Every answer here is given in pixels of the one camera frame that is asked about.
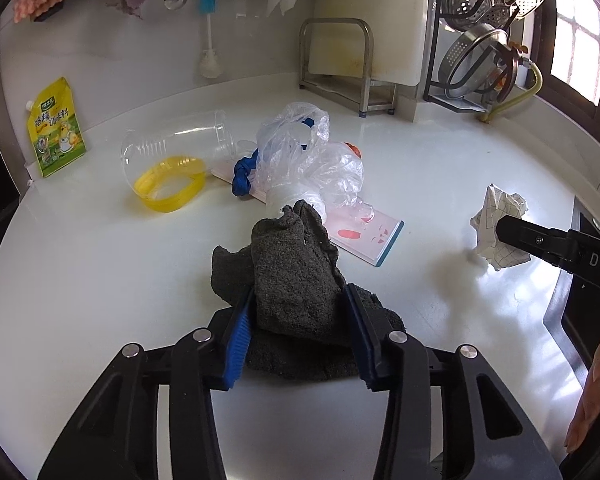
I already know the steel cutting board rack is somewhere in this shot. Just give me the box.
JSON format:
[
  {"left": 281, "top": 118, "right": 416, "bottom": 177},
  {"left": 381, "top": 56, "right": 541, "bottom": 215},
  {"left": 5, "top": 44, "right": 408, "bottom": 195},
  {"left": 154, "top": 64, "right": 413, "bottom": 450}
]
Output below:
[{"left": 298, "top": 17, "right": 398, "bottom": 119}]

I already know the white cutting board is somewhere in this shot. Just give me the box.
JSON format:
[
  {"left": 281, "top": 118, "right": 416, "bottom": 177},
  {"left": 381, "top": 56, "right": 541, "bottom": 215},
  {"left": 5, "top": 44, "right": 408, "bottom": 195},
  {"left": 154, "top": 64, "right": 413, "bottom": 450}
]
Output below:
[{"left": 307, "top": 0, "right": 428, "bottom": 88}]

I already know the brown framed window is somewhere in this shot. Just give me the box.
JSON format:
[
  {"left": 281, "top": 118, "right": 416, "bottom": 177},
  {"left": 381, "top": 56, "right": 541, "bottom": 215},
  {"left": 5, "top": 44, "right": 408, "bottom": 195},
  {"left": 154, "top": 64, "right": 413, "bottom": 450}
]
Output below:
[{"left": 542, "top": 0, "right": 600, "bottom": 126}]

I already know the glass pot lid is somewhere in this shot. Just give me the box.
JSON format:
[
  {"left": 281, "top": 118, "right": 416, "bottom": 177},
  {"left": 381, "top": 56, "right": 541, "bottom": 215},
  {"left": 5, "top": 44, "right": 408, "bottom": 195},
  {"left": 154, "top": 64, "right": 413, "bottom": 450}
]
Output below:
[{"left": 437, "top": 25, "right": 512, "bottom": 97}]

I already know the black dish rack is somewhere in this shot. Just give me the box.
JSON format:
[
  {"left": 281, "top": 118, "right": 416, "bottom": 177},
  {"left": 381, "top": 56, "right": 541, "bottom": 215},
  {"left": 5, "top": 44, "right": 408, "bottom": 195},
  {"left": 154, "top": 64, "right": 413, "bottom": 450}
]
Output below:
[{"left": 422, "top": 0, "right": 546, "bottom": 114}]

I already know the blue cloth piece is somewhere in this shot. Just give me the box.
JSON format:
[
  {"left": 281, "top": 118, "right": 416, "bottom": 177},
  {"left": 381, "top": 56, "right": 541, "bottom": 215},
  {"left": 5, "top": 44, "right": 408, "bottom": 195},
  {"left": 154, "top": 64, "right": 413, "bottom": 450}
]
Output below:
[{"left": 232, "top": 116, "right": 317, "bottom": 199}]

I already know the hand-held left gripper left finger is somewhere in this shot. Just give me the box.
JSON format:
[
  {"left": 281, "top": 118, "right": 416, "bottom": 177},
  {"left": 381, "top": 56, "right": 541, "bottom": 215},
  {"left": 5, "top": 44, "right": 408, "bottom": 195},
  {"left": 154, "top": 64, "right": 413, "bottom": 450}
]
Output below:
[{"left": 35, "top": 285, "right": 258, "bottom": 480}]

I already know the yellow spout pouch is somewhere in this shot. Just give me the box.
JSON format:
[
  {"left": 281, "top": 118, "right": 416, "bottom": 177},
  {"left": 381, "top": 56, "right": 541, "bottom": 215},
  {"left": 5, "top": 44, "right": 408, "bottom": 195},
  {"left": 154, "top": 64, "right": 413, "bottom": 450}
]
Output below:
[{"left": 26, "top": 76, "right": 87, "bottom": 178}]

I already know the yellow plastic lid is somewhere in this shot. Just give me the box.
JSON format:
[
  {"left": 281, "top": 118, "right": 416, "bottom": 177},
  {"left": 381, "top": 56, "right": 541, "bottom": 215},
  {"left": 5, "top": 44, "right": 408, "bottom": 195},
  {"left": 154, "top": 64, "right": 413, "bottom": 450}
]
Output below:
[{"left": 133, "top": 155, "right": 207, "bottom": 215}]

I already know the grid paper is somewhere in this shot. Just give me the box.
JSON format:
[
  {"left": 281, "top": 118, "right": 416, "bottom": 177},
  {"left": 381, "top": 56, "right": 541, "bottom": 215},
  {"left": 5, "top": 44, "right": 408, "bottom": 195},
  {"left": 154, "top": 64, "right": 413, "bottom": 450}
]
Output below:
[{"left": 469, "top": 184, "right": 531, "bottom": 272}]

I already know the blue white bottle brush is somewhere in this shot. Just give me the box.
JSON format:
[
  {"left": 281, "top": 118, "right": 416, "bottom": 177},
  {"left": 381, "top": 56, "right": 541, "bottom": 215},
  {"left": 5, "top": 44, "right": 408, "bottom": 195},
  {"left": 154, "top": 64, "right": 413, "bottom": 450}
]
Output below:
[{"left": 197, "top": 0, "right": 226, "bottom": 79}]

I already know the clear plastic bag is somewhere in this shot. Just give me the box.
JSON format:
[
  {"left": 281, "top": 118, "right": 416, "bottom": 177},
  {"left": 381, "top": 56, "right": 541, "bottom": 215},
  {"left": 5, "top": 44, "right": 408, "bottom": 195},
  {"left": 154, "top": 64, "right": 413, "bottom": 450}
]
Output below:
[{"left": 254, "top": 101, "right": 377, "bottom": 226}]

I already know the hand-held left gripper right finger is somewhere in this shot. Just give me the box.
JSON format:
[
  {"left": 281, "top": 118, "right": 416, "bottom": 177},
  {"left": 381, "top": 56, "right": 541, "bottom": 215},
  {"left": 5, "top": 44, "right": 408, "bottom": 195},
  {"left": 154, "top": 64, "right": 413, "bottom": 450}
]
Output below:
[{"left": 342, "top": 284, "right": 563, "bottom": 480}]

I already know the pink white flat package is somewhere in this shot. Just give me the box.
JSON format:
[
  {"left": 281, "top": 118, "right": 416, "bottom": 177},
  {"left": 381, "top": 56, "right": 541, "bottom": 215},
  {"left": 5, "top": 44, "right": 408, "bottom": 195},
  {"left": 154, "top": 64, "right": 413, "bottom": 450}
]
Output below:
[{"left": 211, "top": 140, "right": 406, "bottom": 268}]

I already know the black sink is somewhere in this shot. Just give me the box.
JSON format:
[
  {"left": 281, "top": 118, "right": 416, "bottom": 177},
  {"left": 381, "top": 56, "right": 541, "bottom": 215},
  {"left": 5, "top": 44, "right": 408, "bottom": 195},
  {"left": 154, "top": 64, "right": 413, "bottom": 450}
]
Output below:
[{"left": 542, "top": 195, "right": 600, "bottom": 396}]

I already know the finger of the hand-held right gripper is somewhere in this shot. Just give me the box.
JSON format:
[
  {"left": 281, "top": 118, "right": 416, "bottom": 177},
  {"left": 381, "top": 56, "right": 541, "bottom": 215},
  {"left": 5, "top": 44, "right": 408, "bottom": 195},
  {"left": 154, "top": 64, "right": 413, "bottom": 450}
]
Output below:
[{"left": 495, "top": 215, "right": 572, "bottom": 272}]

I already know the dark grey towel cloth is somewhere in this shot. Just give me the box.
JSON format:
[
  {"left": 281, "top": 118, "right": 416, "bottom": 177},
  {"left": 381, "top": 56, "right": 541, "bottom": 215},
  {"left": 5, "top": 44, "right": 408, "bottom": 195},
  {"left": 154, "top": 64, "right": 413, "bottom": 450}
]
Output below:
[{"left": 211, "top": 199, "right": 406, "bottom": 382}]

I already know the yellow gas hose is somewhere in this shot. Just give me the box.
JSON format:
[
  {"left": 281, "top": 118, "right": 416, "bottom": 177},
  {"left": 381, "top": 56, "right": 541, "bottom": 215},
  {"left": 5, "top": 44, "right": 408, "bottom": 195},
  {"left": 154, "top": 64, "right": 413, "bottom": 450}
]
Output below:
[{"left": 480, "top": 62, "right": 544, "bottom": 124}]

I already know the person's right hand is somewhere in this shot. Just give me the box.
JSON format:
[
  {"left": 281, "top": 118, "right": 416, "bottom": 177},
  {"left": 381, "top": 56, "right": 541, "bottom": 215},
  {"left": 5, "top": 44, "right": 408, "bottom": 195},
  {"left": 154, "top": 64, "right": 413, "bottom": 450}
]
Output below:
[{"left": 565, "top": 330, "right": 600, "bottom": 456}]

